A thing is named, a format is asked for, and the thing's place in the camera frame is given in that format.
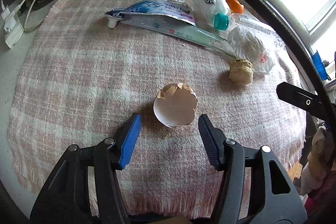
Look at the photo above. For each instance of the pink plaid cloth mat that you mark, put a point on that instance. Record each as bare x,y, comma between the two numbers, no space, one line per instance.
82,80

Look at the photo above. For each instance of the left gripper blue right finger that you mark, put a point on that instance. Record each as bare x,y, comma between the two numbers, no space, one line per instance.
213,139

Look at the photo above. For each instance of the white thin plastic bag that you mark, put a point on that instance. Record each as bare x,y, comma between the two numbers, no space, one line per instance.
210,15

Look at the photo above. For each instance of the toothpaste tube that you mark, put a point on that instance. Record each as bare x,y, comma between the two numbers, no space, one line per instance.
176,10

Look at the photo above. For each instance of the crushed clear plastic bottle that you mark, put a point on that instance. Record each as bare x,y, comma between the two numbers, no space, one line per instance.
236,21

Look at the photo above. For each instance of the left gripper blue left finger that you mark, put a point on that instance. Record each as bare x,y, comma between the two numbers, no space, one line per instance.
128,139

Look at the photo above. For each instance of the broken eggshell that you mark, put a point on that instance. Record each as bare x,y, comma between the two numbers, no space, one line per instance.
175,105

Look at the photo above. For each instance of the white power strip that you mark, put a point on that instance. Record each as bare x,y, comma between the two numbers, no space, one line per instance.
12,26

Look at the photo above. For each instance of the right hand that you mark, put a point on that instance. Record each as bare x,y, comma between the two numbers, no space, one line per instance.
319,163

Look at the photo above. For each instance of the blue basket on sill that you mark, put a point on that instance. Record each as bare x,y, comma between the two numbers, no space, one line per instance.
318,64

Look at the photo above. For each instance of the beige food scrap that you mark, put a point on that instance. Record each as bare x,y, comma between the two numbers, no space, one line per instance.
241,72

